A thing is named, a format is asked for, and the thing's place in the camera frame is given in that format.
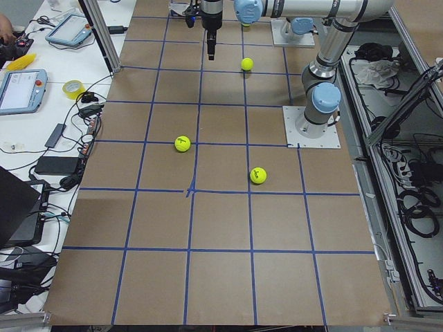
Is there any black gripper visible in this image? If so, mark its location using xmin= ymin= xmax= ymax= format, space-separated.
xmin=200 ymin=0 xmax=222 ymax=61

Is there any tennis ball far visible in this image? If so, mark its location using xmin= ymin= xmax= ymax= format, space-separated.
xmin=240 ymin=57 xmax=254 ymax=71

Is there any tennis ball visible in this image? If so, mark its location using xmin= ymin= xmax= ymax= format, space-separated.
xmin=240 ymin=57 xmax=254 ymax=71
xmin=174 ymin=136 xmax=191 ymax=152
xmin=249 ymin=167 xmax=267 ymax=185

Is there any tennis ball centre left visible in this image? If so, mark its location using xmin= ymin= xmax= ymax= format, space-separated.
xmin=174 ymin=136 xmax=191 ymax=152

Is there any tennis ball centre right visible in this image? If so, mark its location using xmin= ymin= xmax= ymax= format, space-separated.
xmin=249 ymin=167 xmax=267 ymax=185

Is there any person hand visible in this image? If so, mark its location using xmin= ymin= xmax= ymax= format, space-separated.
xmin=0 ymin=12 xmax=15 ymax=44

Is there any teach pendant upper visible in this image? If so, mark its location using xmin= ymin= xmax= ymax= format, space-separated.
xmin=45 ymin=14 xmax=92 ymax=48

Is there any teach pendant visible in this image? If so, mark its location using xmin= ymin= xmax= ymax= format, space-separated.
xmin=45 ymin=14 xmax=92 ymax=48
xmin=1 ymin=69 xmax=48 ymax=116

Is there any yellow tape roll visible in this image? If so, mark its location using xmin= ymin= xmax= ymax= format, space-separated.
xmin=62 ymin=80 xmax=86 ymax=100

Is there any white crumpled cloth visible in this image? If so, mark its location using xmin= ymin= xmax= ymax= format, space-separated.
xmin=356 ymin=59 xmax=400 ymax=89

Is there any grey usb hub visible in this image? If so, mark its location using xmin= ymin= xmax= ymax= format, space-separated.
xmin=44 ymin=123 xmax=66 ymax=148

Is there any yellow plastic item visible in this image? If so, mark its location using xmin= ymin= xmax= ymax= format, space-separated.
xmin=6 ymin=53 xmax=37 ymax=71

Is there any black power brick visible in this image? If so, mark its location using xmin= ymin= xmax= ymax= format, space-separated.
xmin=35 ymin=156 xmax=80 ymax=176

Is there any teach pendant lower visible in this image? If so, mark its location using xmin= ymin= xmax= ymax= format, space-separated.
xmin=1 ymin=69 xmax=48 ymax=116

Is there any black laptop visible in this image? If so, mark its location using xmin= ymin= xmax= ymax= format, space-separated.
xmin=1 ymin=168 xmax=49 ymax=248

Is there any aluminium frame post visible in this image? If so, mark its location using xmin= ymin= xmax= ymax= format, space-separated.
xmin=78 ymin=0 xmax=121 ymax=74

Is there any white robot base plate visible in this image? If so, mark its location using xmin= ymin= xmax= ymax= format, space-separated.
xmin=282 ymin=106 xmax=341 ymax=149

